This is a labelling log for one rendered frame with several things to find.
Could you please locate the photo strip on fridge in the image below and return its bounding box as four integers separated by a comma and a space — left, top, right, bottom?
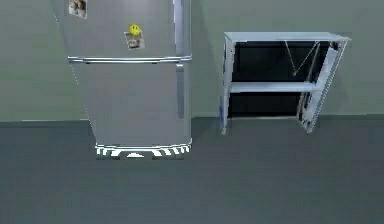
68, 0, 88, 20

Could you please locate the pale blue shelf unit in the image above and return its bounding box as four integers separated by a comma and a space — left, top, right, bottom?
219, 31, 352, 136

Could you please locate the silver fridge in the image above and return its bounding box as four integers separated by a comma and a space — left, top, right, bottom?
50, 0, 193, 160

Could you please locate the yellow smiley magnet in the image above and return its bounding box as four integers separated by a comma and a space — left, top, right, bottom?
129, 23, 142, 37

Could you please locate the silver fridge handle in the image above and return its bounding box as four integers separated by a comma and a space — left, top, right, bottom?
173, 0, 186, 56
176, 63, 186, 120

